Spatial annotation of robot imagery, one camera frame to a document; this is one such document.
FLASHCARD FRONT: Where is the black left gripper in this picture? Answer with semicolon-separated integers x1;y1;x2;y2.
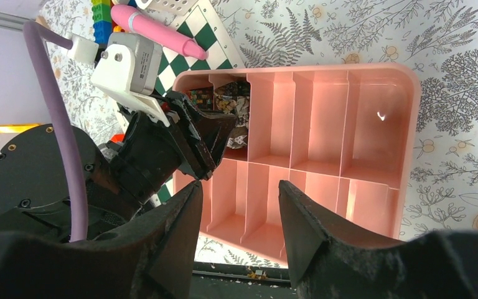
90;32;239;205

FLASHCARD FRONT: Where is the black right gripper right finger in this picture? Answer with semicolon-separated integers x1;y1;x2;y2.
279;180;478;298

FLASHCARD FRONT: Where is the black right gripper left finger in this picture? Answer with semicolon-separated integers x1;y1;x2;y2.
0;181;203;298

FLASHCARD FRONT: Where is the brown floral patterned tie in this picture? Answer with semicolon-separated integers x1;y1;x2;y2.
214;81;251;150

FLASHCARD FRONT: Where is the pink divided organizer tray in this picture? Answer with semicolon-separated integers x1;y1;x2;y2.
173;63;421;265

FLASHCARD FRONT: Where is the white perforated plastic basket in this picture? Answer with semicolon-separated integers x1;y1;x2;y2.
135;0;198;16

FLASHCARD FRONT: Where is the rolled red patterned tie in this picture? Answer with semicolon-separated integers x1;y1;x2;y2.
186;87;214;110

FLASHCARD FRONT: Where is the small red block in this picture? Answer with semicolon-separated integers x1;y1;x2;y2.
110;133;124;143

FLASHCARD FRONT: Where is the green white chessboard mat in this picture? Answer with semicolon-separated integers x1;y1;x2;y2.
115;4;246;205

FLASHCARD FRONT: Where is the colourful lego block vehicle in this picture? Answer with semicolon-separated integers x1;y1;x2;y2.
91;0;137;44

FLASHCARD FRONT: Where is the yellow toy crane car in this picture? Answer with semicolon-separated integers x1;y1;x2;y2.
0;123;40;133

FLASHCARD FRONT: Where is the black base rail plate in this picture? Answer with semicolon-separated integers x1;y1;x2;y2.
189;262;298;299

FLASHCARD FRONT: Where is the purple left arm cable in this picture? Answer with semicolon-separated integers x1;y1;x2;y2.
23;21;89;243

